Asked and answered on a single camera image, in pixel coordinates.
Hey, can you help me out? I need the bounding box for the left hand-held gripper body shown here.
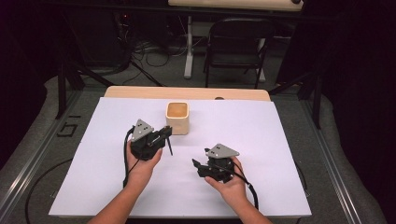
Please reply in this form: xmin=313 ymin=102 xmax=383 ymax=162
xmin=129 ymin=119 xmax=166 ymax=161

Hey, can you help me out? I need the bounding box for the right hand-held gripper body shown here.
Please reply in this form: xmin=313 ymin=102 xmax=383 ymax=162
xmin=198 ymin=142 xmax=241 ymax=184

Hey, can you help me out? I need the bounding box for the dark blue pen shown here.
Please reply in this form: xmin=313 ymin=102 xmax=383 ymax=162
xmin=166 ymin=136 xmax=175 ymax=157

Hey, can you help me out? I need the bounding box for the small wooden cup box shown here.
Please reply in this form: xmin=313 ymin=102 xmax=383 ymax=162
xmin=164 ymin=101 xmax=191 ymax=136

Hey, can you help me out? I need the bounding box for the person's right hand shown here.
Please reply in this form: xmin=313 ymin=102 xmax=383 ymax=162
xmin=204 ymin=156 xmax=250 ymax=207

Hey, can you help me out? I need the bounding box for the person's left hand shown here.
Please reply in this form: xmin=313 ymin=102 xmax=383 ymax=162
xmin=125 ymin=145 xmax=163 ymax=185

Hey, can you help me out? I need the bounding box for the white paper sheet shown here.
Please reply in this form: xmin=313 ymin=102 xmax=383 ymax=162
xmin=48 ymin=96 xmax=313 ymax=218

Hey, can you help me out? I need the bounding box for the light wooden table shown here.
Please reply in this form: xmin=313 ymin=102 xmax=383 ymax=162
xmin=104 ymin=85 xmax=272 ymax=103

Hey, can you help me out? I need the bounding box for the white metal table leg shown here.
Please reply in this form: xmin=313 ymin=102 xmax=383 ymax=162
xmin=183 ymin=15 xmax=194 ymax=79

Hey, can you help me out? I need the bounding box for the black metal stand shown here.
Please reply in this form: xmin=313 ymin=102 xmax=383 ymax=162
xmin=55 ymin=57 xmax=115 ymax=121
xmin=268 ymin=70 xmax=323 ymax=131

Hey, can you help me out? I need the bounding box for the black folding chair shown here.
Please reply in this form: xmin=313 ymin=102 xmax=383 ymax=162
xmin=203 ymin=17 xmax=276 ymax=90

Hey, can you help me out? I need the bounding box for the beige desk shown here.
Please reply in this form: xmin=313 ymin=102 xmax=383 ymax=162
xmin=167 ymin=0 xmax=304 ymax=13

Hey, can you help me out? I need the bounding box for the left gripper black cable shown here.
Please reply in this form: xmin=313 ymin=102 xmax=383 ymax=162
xmin=122 ymin=126 xmax=140 ymax=189

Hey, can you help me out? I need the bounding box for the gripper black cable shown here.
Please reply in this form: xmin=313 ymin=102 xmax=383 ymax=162
xmin=122 ymin=126 xmax=140 ymax=189
xmin=214 ymin=162 xmax=261 ymax=210

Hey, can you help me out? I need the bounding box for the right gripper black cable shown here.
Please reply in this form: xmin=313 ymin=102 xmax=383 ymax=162
xmin=214 ymin=162 xmax=261 ymax=210

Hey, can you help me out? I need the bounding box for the tangle of black cables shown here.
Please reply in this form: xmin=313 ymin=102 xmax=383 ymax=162
xmin=114 ymin=12 xmax=189 ymax=86

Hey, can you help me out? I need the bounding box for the black floor cable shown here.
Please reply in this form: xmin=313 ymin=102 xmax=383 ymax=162
xmin=24 ymin=158 xmax=75 ymax=224

